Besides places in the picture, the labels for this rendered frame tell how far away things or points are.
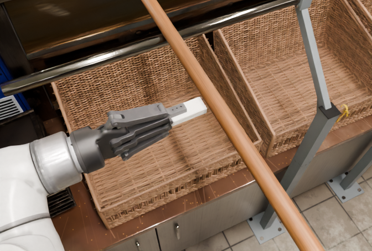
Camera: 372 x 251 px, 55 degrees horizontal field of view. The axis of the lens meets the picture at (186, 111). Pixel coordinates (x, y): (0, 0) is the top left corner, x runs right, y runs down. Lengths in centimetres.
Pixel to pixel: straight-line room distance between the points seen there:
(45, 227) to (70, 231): 65
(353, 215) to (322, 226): 17
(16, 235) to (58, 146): 14
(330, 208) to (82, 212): 122
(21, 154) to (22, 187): 5
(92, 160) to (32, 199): 10
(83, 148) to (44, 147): 6
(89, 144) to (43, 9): 64
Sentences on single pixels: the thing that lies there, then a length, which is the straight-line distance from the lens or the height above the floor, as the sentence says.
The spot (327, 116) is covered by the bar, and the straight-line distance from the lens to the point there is 99.
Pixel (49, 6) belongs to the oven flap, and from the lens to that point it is 114.
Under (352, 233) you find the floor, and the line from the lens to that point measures 195.
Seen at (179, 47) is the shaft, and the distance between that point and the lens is 72.
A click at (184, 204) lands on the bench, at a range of 121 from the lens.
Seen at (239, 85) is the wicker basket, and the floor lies 73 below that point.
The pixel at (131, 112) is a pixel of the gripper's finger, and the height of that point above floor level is 124.
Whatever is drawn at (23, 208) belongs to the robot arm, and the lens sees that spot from 58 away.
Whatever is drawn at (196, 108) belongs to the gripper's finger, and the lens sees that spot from 63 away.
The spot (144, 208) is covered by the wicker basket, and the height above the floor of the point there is 63.
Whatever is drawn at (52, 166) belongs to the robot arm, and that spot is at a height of 123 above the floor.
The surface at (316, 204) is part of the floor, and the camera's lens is 194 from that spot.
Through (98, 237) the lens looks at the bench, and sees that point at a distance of 121.
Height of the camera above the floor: 171
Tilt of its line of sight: 55 degrees down
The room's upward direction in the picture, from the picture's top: straight up
